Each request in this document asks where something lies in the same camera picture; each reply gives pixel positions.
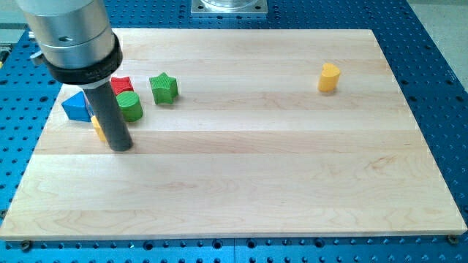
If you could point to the blue triangle block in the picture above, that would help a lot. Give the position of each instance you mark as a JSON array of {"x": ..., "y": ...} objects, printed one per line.
[{"x": 76, "y": 108}]

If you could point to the red star block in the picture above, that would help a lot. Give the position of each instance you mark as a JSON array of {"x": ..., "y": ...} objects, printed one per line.
[{"x": 121, "y": 84}]

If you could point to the yellow heart block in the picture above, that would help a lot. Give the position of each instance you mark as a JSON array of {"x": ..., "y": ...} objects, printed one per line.
[{"x": 329, "y": 77}]

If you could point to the green cylinder block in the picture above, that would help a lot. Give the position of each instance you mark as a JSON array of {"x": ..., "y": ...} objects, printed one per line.
[{"x": 129, "y": 103}]

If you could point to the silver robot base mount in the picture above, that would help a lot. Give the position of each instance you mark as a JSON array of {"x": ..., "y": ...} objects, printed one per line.
[{"x": 229, "y": 7}]

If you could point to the green star block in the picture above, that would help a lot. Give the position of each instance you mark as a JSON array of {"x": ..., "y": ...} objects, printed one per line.
[{"x": 164, "y": 88}]

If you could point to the yellow block behind rod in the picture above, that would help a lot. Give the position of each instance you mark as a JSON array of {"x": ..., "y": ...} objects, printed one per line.
[{"x": 98, "y": 129}]

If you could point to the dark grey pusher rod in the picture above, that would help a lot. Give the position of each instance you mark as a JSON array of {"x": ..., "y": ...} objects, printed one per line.
[{"x": 105, "y": 107}]

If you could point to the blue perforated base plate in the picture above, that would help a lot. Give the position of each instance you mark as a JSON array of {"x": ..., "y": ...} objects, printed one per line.
[{"x": 436, "y": 98}]

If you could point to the light wooden board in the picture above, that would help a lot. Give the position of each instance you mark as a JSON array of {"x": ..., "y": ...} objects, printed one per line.
[{"x": 248, "y": 148}]

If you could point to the silver robot arm cylinder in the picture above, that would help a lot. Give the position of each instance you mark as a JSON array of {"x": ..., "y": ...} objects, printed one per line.
[{"x": 76, "y": 39}]

